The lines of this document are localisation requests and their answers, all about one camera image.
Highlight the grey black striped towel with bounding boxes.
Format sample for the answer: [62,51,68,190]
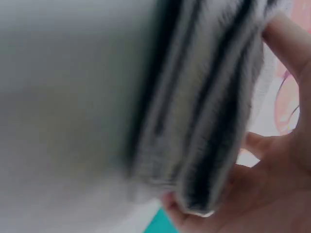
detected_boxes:
[123,0,292,218]

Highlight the person's right hand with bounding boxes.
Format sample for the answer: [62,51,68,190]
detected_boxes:
[161,13,311,233]

